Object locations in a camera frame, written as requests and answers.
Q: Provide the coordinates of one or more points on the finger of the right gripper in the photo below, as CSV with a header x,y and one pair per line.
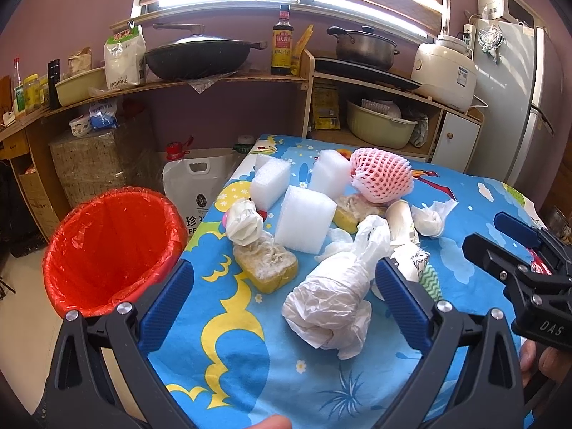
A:
x,y
536,239
503,266

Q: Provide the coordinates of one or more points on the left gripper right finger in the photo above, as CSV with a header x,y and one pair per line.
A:
x,y
468,375

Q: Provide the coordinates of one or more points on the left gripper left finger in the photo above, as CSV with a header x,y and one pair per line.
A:
x,y
79,392

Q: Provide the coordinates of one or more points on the printed white paper cup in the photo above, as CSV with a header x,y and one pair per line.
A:
x,y
412,262

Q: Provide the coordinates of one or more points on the white tissue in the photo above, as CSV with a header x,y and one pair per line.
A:
x,y
430,221
243,224

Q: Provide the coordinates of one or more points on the white plastic bag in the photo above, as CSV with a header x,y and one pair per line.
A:
x,y
328,309

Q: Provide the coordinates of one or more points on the white napkin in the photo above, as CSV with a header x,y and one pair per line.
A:
x,y
340,241

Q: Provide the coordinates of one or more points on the large pink foam fruit net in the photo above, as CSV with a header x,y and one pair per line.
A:
x,y
380,176

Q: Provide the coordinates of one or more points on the yellow scrub sponge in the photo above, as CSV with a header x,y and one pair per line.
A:
x,y
352,209
267,264

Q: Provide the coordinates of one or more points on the white foam block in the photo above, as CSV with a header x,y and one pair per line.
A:
x,y
271,180
304,220
330,174

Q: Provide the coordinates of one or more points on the red trash bin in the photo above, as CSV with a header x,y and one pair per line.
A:
x,y
110,249

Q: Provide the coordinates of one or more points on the wooden kitchen shelf unit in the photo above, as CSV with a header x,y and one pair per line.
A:
x,y
246,103

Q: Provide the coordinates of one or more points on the person's right hand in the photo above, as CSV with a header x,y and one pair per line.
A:
x,y
552,363

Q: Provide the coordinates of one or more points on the person's left hand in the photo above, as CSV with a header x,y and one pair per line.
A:
x,y
275,421

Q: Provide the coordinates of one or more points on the white cabinet door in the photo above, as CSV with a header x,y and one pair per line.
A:
x,y
457,139

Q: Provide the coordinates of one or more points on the white refrigerator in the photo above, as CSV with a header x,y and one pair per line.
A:
x,y
520,78

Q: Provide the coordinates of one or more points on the blue cartoon tablecloth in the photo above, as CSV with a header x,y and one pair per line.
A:
x,y
230,360

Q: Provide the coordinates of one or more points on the cream basin in cabinet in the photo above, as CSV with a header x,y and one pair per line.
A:
x,y
378,128

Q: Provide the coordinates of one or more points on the white rice cooker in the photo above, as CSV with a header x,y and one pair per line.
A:
x,y
446,72

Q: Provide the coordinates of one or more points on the wrapped woven box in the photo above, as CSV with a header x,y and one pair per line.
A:
x,y
107,159

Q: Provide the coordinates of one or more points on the yellow package in cabinet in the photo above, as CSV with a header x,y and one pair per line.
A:
x,y
325,107

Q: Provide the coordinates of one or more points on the white microwave oven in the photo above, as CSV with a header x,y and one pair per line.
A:
x,y
514,11

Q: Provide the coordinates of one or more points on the black induction cooktop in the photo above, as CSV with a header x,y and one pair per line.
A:
x,y
351,70

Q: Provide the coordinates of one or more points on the white pearl rice bag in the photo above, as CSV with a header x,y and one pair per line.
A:
x,y
193,183

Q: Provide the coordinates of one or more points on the steel cooking pot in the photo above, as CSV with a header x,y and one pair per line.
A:
x,y
364,46

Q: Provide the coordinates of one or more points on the red capped oil jug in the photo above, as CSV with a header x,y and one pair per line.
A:
x,y
178,150

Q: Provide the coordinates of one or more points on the small white tub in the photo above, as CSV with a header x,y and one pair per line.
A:
x,y
81,126

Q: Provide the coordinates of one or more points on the clear plastic water bottle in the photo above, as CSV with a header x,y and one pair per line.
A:
x,y
243,145

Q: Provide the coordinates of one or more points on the blue salt bag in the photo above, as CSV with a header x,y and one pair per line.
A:
x,y
102,114

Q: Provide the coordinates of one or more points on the cream basin on shelf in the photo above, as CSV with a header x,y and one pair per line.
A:
x,y
81,86

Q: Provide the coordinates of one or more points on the yellow jar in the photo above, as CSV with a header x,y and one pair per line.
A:
x,y
32,97

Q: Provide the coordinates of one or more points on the black thermos bottle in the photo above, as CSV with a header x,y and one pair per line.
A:
x,y
53,79

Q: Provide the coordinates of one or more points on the white flour bag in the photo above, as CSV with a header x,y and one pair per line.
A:
x,y
124,59

